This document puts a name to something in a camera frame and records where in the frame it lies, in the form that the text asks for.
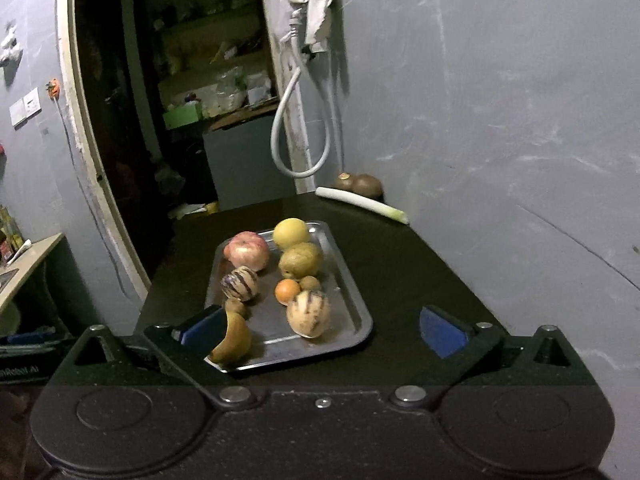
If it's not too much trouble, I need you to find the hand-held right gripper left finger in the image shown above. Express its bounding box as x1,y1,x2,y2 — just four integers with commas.
50,306,261,408

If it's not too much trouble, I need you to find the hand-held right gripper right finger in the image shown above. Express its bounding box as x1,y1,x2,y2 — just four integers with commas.
390,305,598,408

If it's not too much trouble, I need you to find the yellow brown pear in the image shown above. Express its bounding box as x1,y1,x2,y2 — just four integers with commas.
207,310,252,366

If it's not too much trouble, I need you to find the pale striped pepino melon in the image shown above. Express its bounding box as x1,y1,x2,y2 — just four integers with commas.
221,266,260,303

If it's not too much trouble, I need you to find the red apple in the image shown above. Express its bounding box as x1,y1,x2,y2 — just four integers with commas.
223,231,271,273

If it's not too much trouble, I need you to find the small orange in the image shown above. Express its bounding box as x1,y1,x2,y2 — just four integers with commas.
274,278,302,306

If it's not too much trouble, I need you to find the metal tray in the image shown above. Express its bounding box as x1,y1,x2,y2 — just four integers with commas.
204,220,375,374

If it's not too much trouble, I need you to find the tan striped pepino melon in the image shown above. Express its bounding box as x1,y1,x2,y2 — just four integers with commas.
286,290,332,339

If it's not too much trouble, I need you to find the green pear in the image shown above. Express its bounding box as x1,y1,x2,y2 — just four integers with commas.
278,242,324,280

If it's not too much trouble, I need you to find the beige countertop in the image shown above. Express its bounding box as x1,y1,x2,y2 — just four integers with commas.
0,232,66,311

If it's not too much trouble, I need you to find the group of bottles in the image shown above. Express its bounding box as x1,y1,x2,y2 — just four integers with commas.
0,205,26,263

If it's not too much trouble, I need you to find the yellow round fruit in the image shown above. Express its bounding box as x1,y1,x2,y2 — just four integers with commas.
272,218,311,252

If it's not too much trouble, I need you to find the white leek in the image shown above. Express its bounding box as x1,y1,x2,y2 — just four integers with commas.
315,186,410,225

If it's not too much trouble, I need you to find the grey cabinet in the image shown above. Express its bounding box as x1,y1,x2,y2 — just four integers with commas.
202,110,298,211

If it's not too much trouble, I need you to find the brown cardboard sheet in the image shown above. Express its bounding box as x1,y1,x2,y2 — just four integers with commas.
207,102,278,132

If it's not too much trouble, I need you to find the green box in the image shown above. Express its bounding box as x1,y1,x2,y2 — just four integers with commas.
162,102,204,131

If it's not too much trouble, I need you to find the wooden shelf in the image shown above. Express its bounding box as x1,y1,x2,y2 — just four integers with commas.
132,0,278,126

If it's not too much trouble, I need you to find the white rag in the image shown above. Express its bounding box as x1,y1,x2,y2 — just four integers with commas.
300,0,345,56

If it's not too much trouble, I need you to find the white hose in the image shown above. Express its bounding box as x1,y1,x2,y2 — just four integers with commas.
270,35,346,178

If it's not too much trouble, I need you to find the white door frame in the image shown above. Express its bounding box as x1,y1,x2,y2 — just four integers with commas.
56,0,313,291

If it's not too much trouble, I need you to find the white wall fixture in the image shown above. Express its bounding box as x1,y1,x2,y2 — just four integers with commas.
0,22,23,68

